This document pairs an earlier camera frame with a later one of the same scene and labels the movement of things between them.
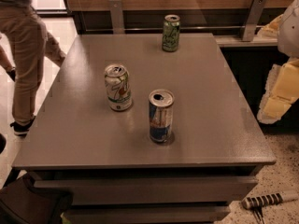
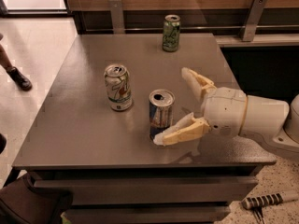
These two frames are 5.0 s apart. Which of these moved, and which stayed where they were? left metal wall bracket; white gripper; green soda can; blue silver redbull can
Moved: white gripper
Stayed: blue silver redbull can; green soda can; left metal wall bracket
